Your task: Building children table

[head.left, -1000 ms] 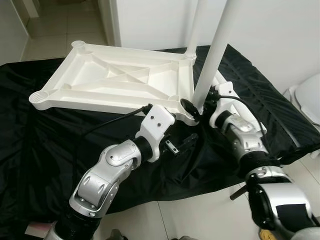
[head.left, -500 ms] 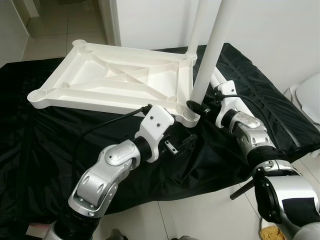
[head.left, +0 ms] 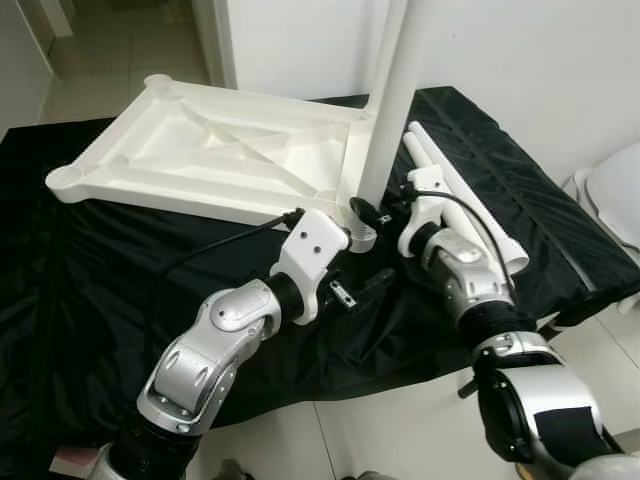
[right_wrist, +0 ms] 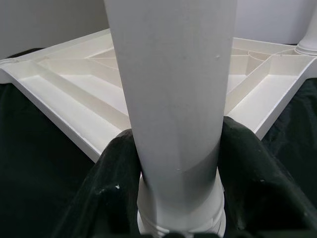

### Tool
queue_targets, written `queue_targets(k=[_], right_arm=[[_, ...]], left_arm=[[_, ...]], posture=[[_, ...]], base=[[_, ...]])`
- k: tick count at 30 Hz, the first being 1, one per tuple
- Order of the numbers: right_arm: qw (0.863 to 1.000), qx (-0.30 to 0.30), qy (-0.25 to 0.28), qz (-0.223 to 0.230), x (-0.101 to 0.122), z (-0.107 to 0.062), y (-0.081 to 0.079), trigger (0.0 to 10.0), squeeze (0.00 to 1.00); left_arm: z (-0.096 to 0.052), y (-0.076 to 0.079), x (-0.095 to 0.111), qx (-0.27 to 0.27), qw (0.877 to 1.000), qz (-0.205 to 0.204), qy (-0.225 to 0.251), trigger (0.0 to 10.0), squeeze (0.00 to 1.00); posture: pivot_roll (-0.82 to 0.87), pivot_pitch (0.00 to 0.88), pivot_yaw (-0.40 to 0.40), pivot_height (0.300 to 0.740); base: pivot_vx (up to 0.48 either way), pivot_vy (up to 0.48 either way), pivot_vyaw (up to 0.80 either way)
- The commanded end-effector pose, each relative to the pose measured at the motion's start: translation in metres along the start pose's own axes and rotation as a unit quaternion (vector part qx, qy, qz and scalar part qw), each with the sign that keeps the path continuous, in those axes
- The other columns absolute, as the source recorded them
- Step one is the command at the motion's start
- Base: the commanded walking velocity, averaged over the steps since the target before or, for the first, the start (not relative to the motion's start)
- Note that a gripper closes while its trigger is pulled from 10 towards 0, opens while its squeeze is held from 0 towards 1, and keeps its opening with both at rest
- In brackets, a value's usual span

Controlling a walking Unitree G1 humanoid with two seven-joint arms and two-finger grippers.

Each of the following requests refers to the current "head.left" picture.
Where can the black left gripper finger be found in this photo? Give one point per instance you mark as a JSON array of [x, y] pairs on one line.
[[377, 281], [345, 238]]

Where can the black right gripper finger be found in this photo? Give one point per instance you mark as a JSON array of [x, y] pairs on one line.
[[363, 212]]

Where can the white plastic table top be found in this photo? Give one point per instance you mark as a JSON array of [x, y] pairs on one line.
[[200, 150]]

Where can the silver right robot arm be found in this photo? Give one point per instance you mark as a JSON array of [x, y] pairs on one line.
[[480, 290]]

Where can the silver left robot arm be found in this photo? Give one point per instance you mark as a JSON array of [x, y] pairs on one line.
[[210, 360]]

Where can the black tablecloth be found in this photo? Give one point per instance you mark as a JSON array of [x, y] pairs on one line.
[[560, 200]]

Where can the grey right robot foot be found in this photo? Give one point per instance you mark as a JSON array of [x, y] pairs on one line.
[[368, 476]]

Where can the grey robot foot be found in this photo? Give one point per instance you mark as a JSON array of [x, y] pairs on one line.
[[230, 472], [368, 476]]

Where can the grey left robot foot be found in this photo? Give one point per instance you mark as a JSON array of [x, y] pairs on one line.
[[230, 472]]

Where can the white round appliance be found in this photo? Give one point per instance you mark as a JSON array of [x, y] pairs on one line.
[[612, 200]]

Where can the pink stool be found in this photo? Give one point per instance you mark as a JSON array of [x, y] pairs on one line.
[[72, 460]]

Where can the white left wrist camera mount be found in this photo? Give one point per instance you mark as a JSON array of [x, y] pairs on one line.
[[315, 245]]

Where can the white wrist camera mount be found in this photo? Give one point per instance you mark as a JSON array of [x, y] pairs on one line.
[[430, 183], [315, 245]]

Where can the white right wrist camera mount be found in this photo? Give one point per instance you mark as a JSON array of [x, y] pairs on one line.
[[430, 183]]

